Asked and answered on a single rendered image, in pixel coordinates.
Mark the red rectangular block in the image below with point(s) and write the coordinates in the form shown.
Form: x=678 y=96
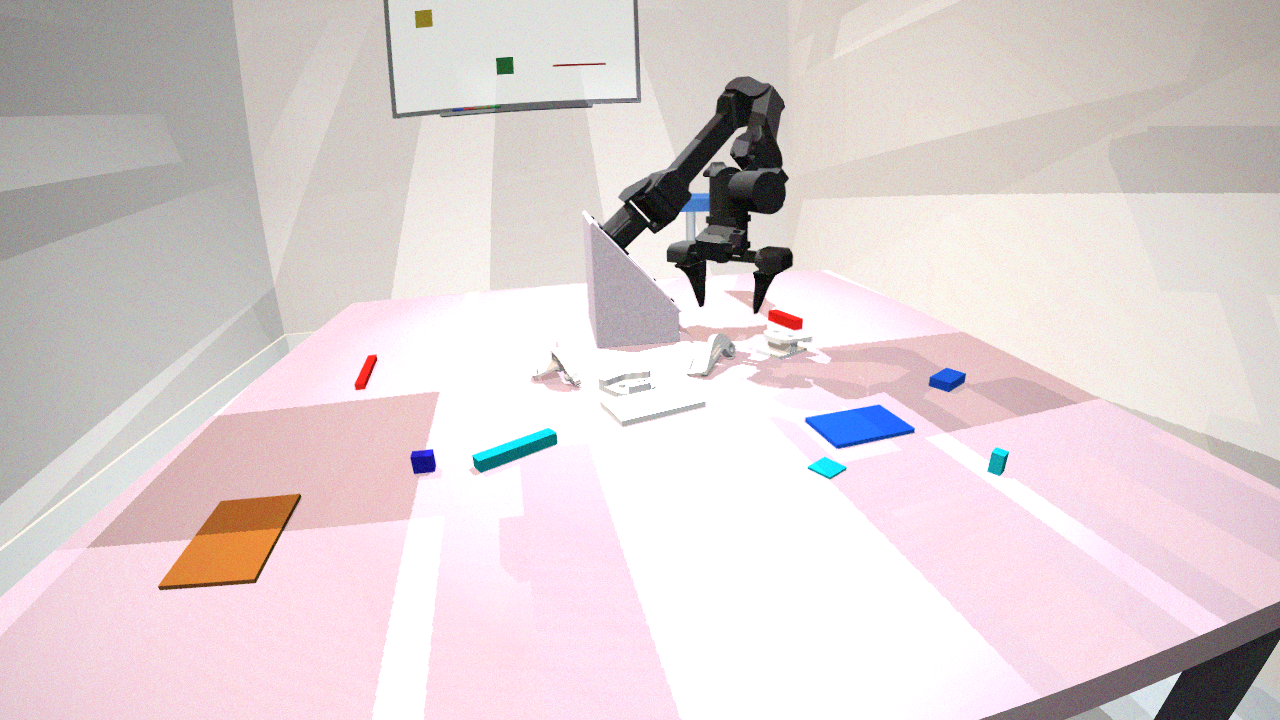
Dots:
x=786 y=320

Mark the small cyan flat square plate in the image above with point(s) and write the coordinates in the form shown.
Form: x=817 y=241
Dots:
x=827 y=468

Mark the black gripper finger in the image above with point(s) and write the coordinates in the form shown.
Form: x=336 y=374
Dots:
x=762 y=282
x=696 y=274

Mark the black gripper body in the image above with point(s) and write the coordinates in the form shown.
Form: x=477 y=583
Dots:
x=768 y=259

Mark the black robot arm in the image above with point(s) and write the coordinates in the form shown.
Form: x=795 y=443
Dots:
x=758 y=188

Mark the orange flat plate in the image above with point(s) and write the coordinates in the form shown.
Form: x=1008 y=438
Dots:
x=233 y=546

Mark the blue flat plate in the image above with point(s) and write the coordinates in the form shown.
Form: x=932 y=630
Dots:
x=858 y=426

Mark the red flat bar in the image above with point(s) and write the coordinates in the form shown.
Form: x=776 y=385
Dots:
x=366 y=372

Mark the cyan rectangular bar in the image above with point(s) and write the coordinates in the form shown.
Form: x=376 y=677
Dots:
x=513 y=450

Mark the teal rectangular block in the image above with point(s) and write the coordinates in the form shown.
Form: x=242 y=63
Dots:
x=998 y=461

